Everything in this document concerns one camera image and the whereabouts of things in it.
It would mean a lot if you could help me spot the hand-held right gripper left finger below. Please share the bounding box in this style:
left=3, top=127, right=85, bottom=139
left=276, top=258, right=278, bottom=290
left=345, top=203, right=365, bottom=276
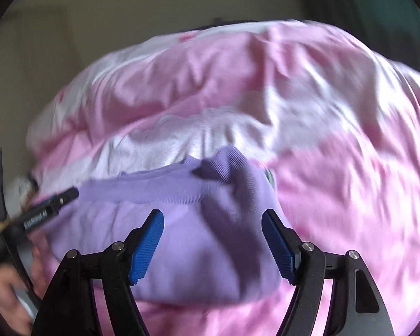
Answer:
left=31, top=209, right=165, bottom=336

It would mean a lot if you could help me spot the teal curtain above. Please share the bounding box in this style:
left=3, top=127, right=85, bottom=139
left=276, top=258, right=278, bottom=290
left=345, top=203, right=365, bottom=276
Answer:
left=301, top=0, right=420, bottom=65

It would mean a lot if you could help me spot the pink floral duvet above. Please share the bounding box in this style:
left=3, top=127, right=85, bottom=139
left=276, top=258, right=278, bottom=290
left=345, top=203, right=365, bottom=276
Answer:
left=26, top=19, right=420, bottom=336

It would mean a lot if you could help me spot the purple sweatshirt with green print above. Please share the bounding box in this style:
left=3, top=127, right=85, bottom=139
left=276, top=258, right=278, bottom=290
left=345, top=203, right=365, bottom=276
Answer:
left=44, top=147, right=288, bottom=306

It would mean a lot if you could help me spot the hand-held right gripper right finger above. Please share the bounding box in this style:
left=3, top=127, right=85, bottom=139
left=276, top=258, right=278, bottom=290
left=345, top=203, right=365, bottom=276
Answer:
left=261, top=209, right=394, bottom=336

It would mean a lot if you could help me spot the grey headboard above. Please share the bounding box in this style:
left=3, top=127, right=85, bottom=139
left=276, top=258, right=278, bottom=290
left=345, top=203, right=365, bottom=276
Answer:
left=196, top=18, right=302, bottom=31

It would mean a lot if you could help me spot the person's left hand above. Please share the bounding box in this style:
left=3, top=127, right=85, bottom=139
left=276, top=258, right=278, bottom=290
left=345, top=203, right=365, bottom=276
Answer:
left=0, top=243, right=53, bottom=335

